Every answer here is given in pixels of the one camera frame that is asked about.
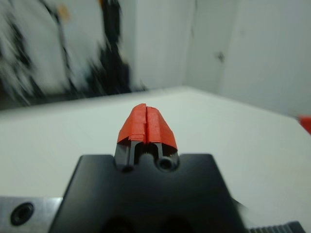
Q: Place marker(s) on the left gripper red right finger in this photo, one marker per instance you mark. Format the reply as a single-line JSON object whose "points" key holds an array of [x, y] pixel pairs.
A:
{"points": [[159, 128]]}

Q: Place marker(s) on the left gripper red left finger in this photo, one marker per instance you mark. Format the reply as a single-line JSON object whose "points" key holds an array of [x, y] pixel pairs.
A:
{"points": [[133, 126]]}

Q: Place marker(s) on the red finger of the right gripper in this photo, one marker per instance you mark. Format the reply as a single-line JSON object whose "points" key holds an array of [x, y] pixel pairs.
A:
{"points": [[306, 122]]}

